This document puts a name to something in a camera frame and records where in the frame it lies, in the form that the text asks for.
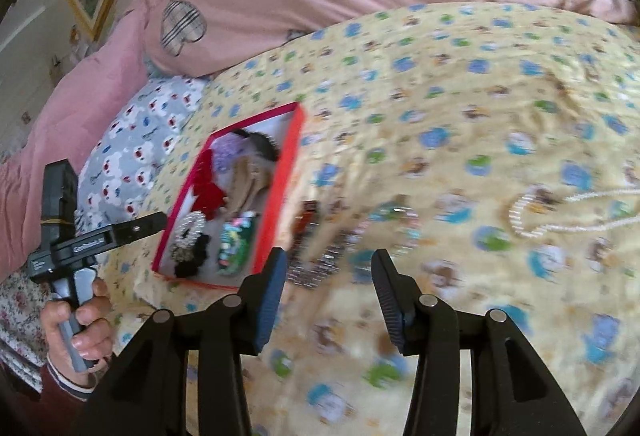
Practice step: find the floral cloth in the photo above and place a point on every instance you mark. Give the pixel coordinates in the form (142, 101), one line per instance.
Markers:
(17, 316)

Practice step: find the grey bear print pillow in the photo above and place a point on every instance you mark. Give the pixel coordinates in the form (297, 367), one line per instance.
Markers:
(140, 151)

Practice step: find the person's left hand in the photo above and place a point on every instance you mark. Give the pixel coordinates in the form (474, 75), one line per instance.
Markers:
(95, 331)

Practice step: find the beige hair claw clip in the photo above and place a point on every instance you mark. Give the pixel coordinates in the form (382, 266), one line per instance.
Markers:
(250, 181)

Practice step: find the red box with white inside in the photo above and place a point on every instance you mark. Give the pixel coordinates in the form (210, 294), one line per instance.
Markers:
(282, 181)

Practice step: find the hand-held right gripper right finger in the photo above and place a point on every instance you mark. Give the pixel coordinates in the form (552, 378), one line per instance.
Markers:
(395, 306)

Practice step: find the plain pink bed sheet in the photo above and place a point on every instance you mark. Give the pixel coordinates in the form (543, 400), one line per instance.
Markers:
(65, 116)

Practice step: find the red scrunchie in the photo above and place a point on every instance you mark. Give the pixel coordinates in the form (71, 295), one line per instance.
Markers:
(207, 186)

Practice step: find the black hair claw clip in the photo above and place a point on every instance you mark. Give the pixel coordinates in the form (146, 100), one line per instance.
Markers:
(260, 144)

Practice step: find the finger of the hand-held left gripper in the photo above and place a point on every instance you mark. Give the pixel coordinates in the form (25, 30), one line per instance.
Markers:
(140, 223)

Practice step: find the yellow bear print blanket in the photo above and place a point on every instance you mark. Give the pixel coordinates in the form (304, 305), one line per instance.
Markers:
(450, 116)

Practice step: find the purple mesh scrunchie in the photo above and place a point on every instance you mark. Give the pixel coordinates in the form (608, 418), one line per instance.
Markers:
(227, 149)

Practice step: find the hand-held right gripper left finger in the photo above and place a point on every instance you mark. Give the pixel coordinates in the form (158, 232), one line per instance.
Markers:
(270, 306)

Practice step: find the black scrunchie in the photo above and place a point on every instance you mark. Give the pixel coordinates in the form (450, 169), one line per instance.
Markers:
(192, 261)

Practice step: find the person's left forearm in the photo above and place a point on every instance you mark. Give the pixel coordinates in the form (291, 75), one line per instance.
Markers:
(65, 396)

